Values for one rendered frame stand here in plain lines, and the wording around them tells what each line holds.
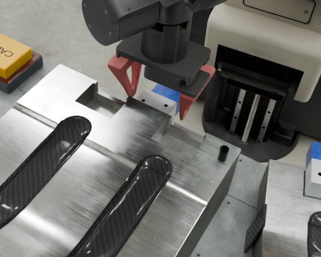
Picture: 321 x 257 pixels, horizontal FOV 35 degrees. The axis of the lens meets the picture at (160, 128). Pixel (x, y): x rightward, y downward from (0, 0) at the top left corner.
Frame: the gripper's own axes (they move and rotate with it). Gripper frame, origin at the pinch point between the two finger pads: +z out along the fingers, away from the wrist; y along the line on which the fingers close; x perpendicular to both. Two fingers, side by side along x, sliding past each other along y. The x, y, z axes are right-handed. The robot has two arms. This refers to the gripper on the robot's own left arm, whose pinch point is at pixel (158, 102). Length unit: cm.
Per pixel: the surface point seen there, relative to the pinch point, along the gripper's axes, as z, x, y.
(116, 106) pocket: -2.1, -5.4, -3.3
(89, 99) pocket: -1.9, -6.0, -7.0
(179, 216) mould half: -3.6, -17.3, 11.0
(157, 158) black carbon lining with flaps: -3.9, -11.7, 5.6
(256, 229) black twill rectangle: 0.5, -11.7, 18.6
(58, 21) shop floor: 83, 100, -92
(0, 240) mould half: -4.4, -28.7, -2.3
